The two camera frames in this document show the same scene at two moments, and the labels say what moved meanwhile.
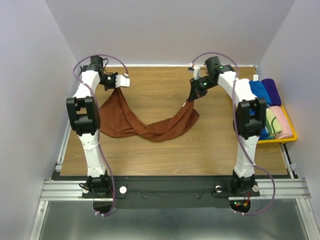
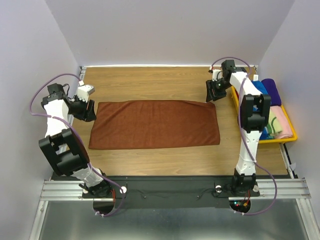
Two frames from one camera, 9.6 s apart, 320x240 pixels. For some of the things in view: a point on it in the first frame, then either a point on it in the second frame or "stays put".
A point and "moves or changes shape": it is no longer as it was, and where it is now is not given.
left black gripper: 113,86 → 87,117
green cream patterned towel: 272,126 stays put
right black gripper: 196,92 → 210,84
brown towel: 117,120 moves or changes shape
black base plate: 168,192 stays put
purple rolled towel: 271,89 stays put
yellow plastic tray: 293,138 stays put
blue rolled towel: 260,91 stays put
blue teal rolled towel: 264,135 stays put
